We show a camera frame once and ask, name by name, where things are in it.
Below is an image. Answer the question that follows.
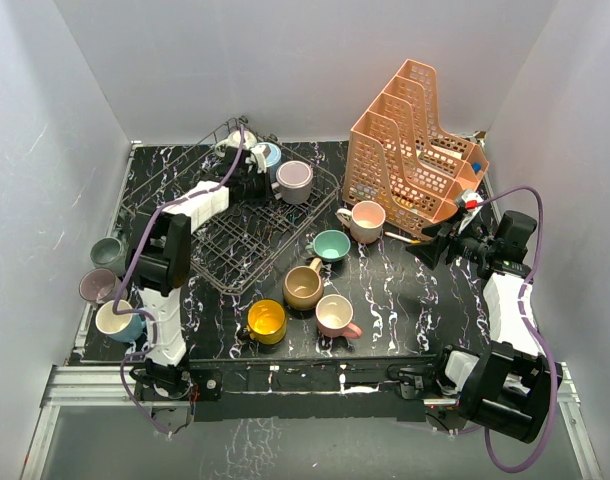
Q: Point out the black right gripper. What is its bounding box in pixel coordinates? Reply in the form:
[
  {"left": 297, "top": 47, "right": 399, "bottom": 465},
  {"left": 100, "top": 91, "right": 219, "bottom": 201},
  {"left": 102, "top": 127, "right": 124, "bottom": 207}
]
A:
[{"left": 406, "top": 211, "right": 497, "bottom": 269}]

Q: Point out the light blue textured mug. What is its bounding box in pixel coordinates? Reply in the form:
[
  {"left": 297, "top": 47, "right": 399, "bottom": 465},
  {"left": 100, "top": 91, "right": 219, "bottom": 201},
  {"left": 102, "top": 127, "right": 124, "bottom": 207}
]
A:
[{"left": 256, "top": 142, "right": 282, "bottom": 182}]

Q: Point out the lilac ceramic mug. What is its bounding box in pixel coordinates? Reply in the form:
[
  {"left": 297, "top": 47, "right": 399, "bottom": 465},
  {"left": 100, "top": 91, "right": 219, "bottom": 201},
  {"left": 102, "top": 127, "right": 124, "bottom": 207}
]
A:
[{"left": 272, "top": 160, "right": 313, "bottom": 205}]

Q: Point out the white speckled ceramic mug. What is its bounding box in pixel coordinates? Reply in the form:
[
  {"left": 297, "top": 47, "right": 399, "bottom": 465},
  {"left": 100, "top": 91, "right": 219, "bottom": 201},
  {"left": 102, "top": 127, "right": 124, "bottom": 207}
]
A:
[{"left": 214, "top": 129, "right": 258, "bottom": 158}]

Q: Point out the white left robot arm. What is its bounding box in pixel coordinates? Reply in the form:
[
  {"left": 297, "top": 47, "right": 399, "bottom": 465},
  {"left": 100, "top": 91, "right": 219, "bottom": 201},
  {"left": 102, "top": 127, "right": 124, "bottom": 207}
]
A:
[{"left": 125, "top": 146, "right": 267, "bottom": 399}]

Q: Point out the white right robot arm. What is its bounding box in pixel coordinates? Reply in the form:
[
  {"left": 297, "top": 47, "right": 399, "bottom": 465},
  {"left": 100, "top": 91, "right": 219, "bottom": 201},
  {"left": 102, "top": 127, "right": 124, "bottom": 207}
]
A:
[{"left": 408, "top": 208, "right": 562, "bottom": 443}]

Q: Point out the white yellow marker pen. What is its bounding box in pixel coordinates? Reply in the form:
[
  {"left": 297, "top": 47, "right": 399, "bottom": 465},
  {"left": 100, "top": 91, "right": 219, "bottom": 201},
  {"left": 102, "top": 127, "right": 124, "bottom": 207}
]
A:
[{"left": 384, "top": 231, "right": 421, "bottom": 245}]

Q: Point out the cream pink speckled mug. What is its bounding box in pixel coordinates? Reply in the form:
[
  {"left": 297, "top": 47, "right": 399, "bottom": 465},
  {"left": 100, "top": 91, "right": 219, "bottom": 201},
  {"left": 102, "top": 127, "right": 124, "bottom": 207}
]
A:
[{"left": 335, "top": 201, "right": 386, "bottom": 244}]

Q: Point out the peach plastic file organizer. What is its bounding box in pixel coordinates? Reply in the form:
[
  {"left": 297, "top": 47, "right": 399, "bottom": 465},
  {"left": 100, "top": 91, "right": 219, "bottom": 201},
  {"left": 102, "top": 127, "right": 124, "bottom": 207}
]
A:
[{"left": 343, "top": 59, "right": 489, "bottom": 240}]

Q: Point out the teal green cup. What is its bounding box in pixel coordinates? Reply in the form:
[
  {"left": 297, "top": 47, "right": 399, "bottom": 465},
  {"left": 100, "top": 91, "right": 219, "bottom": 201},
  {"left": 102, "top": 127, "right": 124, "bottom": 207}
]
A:
[{"left": 305, "top": 230, "right": 351, "bottom": 263}]

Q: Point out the tan brown mug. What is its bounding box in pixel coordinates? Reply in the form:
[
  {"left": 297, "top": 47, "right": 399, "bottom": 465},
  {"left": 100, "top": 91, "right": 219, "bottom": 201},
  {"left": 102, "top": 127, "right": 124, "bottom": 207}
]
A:
[{"left": 283, "top": 258, "right": 324, "bottom": 311}]

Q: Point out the pink mug white inside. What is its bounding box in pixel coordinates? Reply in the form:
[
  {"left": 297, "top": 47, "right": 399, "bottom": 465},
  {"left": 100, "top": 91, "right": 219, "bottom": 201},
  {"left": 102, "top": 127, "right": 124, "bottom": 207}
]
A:
[{"left": 315, "top": 294, "right": 362, "bottom": 339}]

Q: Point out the yellow mug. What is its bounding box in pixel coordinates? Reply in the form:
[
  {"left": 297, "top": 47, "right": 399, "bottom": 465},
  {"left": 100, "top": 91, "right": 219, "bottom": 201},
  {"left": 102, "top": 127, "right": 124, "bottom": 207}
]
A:
[{"left": 241, "top": 299, "right": 287, "bottom": 345}]

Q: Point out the grey green mug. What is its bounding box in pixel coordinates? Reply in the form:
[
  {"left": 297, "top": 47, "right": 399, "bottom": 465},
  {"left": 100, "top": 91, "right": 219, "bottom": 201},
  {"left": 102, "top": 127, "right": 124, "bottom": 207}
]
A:
[{"left": 90, "top": 237, "right": 127, "bottom": 277}]

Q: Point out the mauve pink mug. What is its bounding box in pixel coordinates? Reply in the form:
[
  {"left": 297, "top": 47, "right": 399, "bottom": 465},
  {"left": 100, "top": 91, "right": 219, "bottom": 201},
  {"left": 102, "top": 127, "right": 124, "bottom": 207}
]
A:
[{"left": 79, "top": 268, "right": 121, "bottom": 305}]

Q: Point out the blue mug cream inside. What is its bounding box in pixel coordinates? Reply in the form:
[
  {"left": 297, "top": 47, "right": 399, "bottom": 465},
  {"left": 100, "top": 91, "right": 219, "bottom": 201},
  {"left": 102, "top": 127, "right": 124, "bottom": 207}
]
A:
[{"left": 95, "top": 301, "right": 145, "bottom": 343}]

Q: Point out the grey wire dish rack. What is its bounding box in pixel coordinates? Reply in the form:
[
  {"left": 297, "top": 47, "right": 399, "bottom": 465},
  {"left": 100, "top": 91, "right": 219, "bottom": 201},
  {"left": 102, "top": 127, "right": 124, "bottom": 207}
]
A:
[{"left": 116, "top": 116, "right": 346, "bottom": 295}]

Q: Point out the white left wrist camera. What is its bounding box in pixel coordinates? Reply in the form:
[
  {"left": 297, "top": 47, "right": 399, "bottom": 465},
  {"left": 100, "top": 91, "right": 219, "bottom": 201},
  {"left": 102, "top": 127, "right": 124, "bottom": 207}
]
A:
[{"left": 246, "top": 143, "right": 271, "bottom": 174}]

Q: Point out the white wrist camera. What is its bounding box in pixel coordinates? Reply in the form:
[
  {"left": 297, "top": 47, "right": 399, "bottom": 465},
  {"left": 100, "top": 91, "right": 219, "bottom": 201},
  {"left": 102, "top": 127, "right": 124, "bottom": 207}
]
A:
[
  {"left": 246, "top": 143, "right": 271, "bottom": 174},
  {"left": 455, "top": 189, "right": 484, "bottom": 234}
]

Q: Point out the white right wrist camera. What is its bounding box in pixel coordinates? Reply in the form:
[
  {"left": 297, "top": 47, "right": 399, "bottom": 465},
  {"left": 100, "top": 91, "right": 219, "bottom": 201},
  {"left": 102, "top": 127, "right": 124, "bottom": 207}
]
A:
[{"left": 455, "top": 189, "right": 484, "bottom": 234}]

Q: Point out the aluminium frame rail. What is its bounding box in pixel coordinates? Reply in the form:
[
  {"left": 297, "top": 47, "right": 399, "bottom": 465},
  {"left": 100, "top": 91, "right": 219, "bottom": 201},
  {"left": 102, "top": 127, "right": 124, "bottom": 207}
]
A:
[{"left": 21, "top": 365, "right": 603, "bottom": 479}]

